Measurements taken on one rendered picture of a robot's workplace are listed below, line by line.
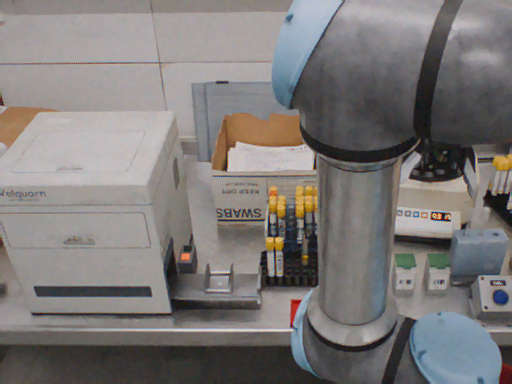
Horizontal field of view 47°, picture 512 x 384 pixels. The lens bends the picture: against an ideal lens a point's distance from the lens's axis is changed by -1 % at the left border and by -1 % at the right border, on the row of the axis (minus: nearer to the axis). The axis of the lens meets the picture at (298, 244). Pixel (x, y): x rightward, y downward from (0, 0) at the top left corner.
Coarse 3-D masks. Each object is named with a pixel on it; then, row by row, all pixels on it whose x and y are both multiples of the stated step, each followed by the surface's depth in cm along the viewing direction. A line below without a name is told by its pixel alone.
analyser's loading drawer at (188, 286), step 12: (168, 276) 117; (180, 276) 117; (192, 276) 117; (204, 276) 112; (216, 276) 116; (228, 276) 116; (240, 276) 117; (252, 276) 117; (180, 288) 114; (192, 288) 114; (204, 288) 112; (216, 288) 114; (228, 288) 114; (240, 288) 114; (252, 288) 114
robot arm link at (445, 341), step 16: (416, 320) 78; (432, 320) 75; (448, 320) 76; (464, 320) 76; (400, 336) 75; (416, 336) 73; (432, 336) 73; (448, 336) 74; (464, 336) 74; (480, 336) 74; (400, 352) 74; (416, 352) 72; (432, 352) 71; (448, 352) 72; (464, 352) 72; (480, 352) 72; (496, 352) 73; (400, 368) 73; (416, 368) 72; (432, 368) 70; (448, 368) 70; (464, 368) 70; (480, 368) 70; (496, 368) 71
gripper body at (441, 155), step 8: (424, 144) 101; (432, 144) 99; (440, 144) 98; (448, 144) 98; (456, 144) 98; (464, 144) 100; (424, 152) 102; (432, 152) 101; (440, 152) 101; (448, 152) 101; (456, 152) 99; (464, 152) 101; (424, 160) 101; (432, 160) 101; (440, 160) 102; (448, 160) 101; (456, 160) 100; (464, 160) 100; (440, 168) 102; (448, 168) 101; (456, 168) 101
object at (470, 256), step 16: (464, 240) 115; (480, 240) 115; (496, 240) 116; (448, 256) 122; (464, 256) 118; (480, 256) 118; (496, 256) 118; (464, 272) 120; (480, 272) 120; (496, 272) 120
